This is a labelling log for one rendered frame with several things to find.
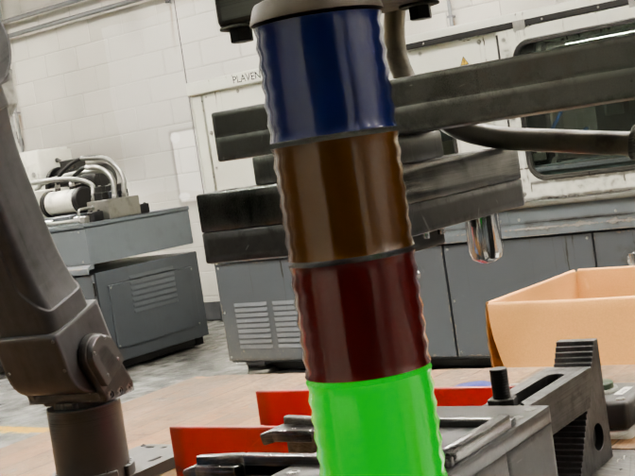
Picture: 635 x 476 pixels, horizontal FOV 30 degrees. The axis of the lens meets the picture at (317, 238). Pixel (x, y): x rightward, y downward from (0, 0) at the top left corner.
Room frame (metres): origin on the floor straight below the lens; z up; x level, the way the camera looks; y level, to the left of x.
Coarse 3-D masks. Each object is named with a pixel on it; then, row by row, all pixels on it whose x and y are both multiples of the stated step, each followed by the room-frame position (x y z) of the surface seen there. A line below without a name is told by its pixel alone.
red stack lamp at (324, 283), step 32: (384, 256) 0.34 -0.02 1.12; (320, 288) 0.33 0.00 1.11; (352, 288) 0.33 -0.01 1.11; (384, 288) 0.33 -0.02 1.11; (416, 288) 0.34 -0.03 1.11; (320, 320) 0.34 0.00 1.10; (352, 320) 0.33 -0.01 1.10; (384, 320) 0.33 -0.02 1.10; (416, 320) 0.34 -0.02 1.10; (320, 352) 0.34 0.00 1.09; (352, 352) 0.33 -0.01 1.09; (384, 352) 0.33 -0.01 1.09; (416, 352) 0.34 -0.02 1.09
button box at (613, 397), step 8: (616, 384) 0.95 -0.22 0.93; (624, 384) 0.96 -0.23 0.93; (632, 384) 0.96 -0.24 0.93; (608, 392) 0.94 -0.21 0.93; (616, 392) 0.94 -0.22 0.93; (624, 392) 0.93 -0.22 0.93; (632, 392) 0.93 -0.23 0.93; (608, 400) 0.92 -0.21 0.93; (616, 400) 0.91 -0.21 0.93; (624, 400) 0.91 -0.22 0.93; (632, 400) 0.92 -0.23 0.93; (608, 408) 0.91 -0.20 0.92; (616, 408) 0.91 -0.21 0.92; (624, 408) 0.91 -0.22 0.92; (632, 408) 0.91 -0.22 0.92; (608, 416) 0.91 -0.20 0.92; (616, 416) 0.91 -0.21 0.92; (624, 416) 0.91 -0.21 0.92; (632, 416) 0.91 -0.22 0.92; (616, 424) 0.91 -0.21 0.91; (624, 424) 0.91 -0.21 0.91; (632, 424) 0.91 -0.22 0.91; (616, 432) 0.91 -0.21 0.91; (624, 432) 0.91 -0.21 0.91; (632, 432) 0.91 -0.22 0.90
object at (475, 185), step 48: (576, 48) 0.52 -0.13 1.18; (624, 48) 0.51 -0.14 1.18; (432, 96) 0.57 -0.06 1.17; (480, 96) 0.55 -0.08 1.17; (528, 96) 0.54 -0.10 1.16; (576, 96) 0.53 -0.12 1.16; (624, 96) 0.51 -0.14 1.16; (240, 144) 0.63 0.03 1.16; (288, 144) 0.61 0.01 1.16; (432, 144) 0.65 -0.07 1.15; (240, 192) 0.59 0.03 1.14; (432, 192) 0.61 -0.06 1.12; (480, 192) 0.65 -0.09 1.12; (240, 240) 0.59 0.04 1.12; (432, 240) 0.65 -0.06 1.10; (480, 240) 0.67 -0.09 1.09
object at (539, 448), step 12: (540, 432) 0.68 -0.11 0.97; (528, 444) 0.67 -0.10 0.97; (540, 444) 0.68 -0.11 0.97; (552, 444) 0.69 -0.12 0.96; (504, 456) 0.64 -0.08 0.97; (516, 456) 0.65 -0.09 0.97; (528, 456) 0.66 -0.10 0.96; (540, 456) 0.68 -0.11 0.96; (552, 456) 0.69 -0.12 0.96; (492, 468) 0.63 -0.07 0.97; (504, 468) 0.64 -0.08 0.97; (516, 468) 0.65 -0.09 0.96; (528, 468) 0.66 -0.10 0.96; (540, 468) 0.67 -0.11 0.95; (552, 468) 0.69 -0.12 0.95
